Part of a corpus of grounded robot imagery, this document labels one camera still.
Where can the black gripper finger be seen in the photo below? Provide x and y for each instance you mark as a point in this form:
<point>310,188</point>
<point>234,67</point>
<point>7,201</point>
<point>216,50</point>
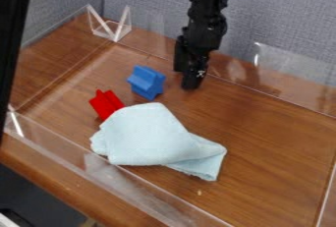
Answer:
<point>182,56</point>
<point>195,72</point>

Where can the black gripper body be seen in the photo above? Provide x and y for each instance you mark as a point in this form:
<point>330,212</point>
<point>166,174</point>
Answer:
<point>204,31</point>

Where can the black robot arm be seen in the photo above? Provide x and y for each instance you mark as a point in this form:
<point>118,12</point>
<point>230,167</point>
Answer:
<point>207,4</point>

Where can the light blue cloth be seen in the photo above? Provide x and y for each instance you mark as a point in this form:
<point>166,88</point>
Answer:
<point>143,135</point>

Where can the blue plastic block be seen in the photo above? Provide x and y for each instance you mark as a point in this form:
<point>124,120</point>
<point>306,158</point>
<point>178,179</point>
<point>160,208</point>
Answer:
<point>146,82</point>

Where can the red plastic block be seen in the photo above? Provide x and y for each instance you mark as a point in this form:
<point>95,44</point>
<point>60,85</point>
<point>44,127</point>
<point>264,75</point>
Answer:
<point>106,103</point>

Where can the clear acrylic corner bracket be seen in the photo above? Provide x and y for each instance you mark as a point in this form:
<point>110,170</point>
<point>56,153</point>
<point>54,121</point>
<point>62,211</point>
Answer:
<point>111,30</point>

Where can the clear acrylic enclosure wall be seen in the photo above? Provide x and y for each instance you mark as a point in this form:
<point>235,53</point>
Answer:
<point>270,109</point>

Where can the black vertical post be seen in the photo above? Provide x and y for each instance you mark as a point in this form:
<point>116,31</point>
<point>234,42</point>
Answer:
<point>14,11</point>

